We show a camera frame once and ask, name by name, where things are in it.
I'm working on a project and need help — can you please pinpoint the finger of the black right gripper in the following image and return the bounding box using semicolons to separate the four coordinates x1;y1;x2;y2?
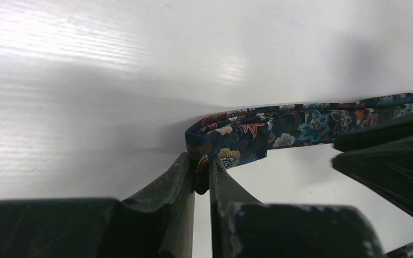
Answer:
332;113;413;217

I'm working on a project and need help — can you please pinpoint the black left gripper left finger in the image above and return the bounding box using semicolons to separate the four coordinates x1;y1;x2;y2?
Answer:
0;153;195;257

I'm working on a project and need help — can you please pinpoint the navy floral tie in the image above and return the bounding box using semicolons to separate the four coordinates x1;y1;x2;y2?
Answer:
185;92;413;195

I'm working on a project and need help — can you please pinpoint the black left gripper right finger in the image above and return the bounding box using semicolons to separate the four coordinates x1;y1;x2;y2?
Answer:
209;157;384;257

